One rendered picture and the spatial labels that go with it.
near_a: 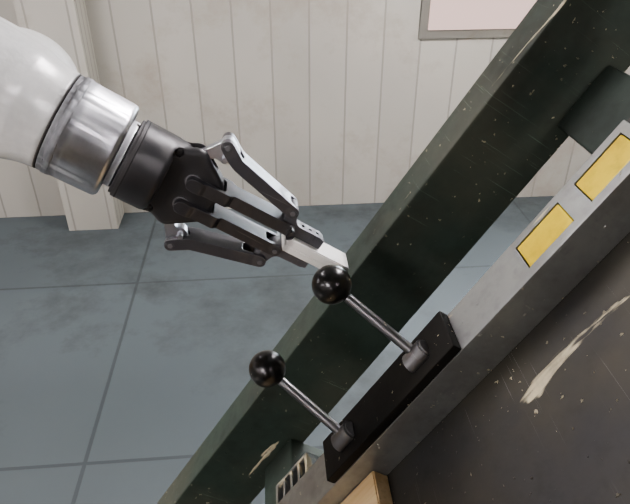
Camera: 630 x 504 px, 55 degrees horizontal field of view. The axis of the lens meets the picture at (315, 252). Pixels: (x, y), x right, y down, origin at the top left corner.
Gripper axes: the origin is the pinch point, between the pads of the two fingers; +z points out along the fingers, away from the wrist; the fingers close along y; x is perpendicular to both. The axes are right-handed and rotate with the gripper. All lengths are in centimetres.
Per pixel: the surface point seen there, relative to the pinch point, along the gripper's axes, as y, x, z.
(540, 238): -15.2, 9.9, 11.5
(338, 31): 16, -311, 54
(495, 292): -9.3, 10.4, 11.5
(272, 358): 10.2, 5.2, 1.0
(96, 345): 179, -174, 7
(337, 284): -1.1, 6.3, 1.2
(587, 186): -20.6, 9.8, 11.5
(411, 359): 0.2, 10.6, 9.6
